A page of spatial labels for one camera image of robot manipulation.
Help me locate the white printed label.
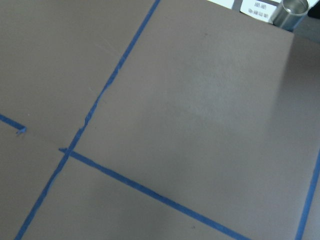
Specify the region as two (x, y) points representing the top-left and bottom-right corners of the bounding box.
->
(240, 0), (277, 23)

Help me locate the silver metal can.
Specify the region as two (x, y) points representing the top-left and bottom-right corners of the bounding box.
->
(270, 0), (310, 32)

